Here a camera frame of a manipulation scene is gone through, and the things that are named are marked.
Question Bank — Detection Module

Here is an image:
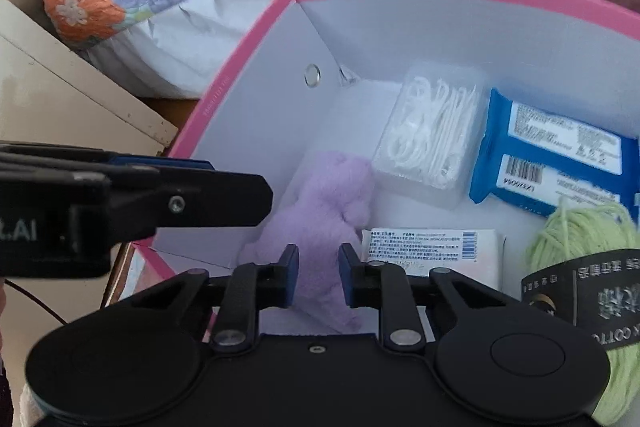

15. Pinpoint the clear box of floss picks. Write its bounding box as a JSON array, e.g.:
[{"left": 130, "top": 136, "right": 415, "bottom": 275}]
[{"left": 372, "top": 62, "right": 488, "bottom": 210}]

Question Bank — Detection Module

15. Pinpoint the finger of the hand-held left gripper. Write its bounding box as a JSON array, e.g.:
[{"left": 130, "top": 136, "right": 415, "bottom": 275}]
[
  {"left": 0, "top": 141, "right": 217, "bottom": 178},
  {"left": 107, "top": 171, "right": 274, "bottom": 248}
]

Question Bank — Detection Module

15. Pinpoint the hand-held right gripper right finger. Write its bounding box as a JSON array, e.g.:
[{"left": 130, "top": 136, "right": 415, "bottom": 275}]
[{"left": 339, "top": 243, "right": 516, "bottom": 353}]

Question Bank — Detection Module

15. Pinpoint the thin dark cable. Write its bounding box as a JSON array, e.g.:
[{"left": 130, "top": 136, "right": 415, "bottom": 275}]
[{"left": 2, "top": 279, "right": 68, "bottom": 325}]

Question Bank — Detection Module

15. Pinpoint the green yarn skein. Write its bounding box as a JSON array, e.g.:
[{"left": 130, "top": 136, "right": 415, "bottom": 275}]
[{"left": 520, "top": 197, "right": 640, "bottom": 427}]

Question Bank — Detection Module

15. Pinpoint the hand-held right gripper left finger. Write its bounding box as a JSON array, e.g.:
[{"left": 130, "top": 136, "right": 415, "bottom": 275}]
[{"left": 131, "top": 244, "right": 301, "bottom": 355}]

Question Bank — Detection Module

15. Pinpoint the pink cardboard box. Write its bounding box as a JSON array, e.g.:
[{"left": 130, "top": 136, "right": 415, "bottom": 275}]
[{"left": 102, "top": 0, "right": 640, "bottom": 338}]

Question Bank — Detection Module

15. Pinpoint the purple plush toy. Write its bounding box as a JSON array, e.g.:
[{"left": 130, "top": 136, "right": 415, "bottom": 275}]
[{"left": 240, "top": 151, "right": 376, "bottom": 333}]

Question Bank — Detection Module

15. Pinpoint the blue wipes pack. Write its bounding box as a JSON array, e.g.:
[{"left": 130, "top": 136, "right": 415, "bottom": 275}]
[{"left": 467, "top": 88, "right": 640, "bottom": 220}]

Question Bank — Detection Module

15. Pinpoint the white packet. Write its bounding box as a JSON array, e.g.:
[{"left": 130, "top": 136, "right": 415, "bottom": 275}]
[{"left": 361, "top": 227, "right": 506, "bottom": 290}]

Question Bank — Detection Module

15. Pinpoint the beige cabinet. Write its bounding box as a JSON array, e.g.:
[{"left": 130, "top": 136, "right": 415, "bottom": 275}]
[{"left": 0, "top": 0, "right": 180, "bottom": 158}]

